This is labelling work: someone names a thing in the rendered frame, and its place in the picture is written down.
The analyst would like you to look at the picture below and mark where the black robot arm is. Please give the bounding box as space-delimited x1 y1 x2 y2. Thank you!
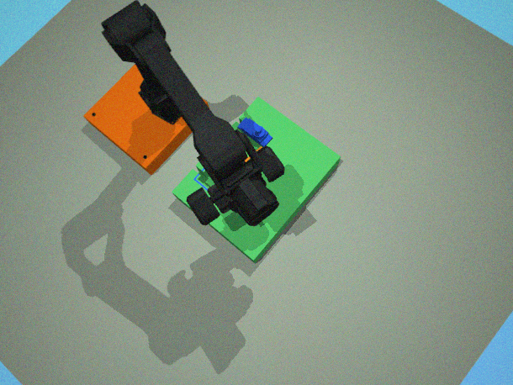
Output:
101 0 279 226

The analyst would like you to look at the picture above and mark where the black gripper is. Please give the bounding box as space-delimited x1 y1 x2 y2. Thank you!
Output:
187 146 285 225

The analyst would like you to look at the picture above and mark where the green flat deck plate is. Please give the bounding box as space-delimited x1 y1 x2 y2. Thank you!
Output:
172 97 341 264

